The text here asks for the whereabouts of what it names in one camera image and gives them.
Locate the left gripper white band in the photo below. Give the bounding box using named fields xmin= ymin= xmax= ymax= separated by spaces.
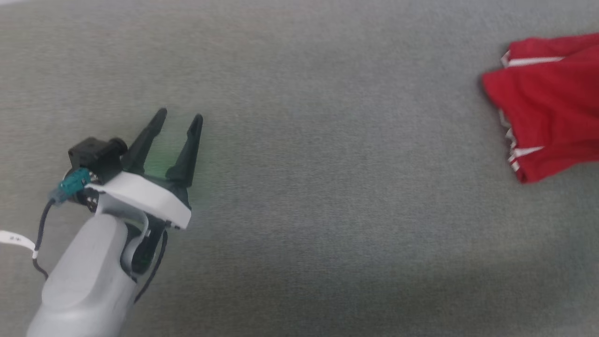
xmin=87 ymin=108 xmax=204 ymax=274

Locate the grey fabric sofa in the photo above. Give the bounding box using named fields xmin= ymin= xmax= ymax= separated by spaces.
xmin=0 ymin=0 xmax=599 ymax=337

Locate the white cable label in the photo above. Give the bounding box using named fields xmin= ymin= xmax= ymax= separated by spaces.
xmin=0 ymin=230 xmax=37 ymax=259

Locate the red jersey with white trim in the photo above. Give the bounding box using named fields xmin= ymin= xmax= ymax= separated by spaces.
xmin=482 ymin=33 xmax=599 ymax=184

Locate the thin black cable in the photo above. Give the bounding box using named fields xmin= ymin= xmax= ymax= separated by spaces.
xmin=32 ymin=199 xmax=56 ymax=280
xmin=134 ymin=229 xmax=168 ymax=304

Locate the teal cable connector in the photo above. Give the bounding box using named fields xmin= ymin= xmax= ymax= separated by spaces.
xmin=49 ymin=168 xmax=92 ymax=205

